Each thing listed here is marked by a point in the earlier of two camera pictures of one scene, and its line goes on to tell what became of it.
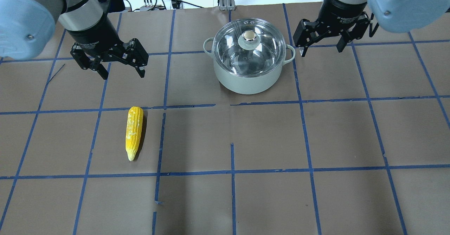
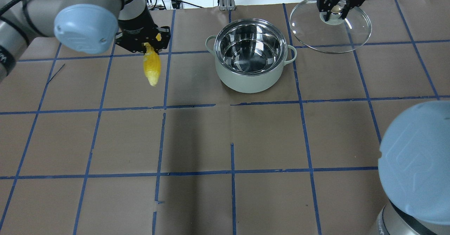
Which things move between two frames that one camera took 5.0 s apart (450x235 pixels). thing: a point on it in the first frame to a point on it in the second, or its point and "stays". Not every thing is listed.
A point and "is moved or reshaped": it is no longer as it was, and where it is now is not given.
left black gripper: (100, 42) to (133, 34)
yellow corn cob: (134, 131) to (152, 64)
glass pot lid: (249, 47) is moved or reshaped
